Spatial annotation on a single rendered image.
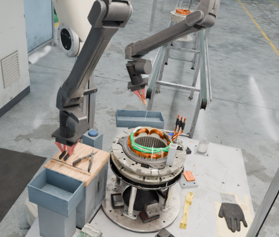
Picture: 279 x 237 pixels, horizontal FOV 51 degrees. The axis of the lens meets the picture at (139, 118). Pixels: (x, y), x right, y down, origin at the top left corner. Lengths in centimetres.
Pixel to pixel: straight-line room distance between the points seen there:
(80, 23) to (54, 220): 80
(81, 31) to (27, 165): 176
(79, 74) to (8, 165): 201
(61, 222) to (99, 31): 71
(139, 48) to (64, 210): 75
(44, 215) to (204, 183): 85
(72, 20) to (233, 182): 117
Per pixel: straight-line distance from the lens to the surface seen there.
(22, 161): 289
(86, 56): 92
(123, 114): 159
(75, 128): 103
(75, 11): 130
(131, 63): 139
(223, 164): 183
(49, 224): 125
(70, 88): 100
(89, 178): 114
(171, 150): 116
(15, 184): 269
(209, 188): 164
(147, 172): 115
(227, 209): 154
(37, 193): 114
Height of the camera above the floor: 185
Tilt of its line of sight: 31 degrees down
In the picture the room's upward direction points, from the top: 8 degrees clockwise
